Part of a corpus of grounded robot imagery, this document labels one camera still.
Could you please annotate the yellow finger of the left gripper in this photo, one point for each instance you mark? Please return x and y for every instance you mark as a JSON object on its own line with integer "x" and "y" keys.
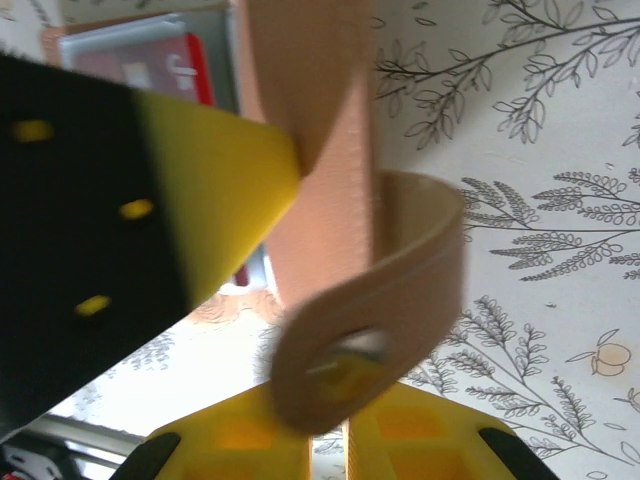
{"x": 75, "y": 225}

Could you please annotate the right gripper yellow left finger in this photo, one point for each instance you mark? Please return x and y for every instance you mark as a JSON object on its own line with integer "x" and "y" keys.
{"x": 225, "y": 445}

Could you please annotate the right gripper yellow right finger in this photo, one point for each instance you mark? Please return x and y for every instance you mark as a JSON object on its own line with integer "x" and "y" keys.
{"x": 425, "y": 445}

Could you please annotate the red credit card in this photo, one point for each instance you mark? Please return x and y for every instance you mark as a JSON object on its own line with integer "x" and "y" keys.
{"x": 170, "y": 65}

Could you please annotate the pink leather card holder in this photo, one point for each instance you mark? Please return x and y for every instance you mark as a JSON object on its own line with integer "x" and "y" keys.
{"x": 320, "y": 225}

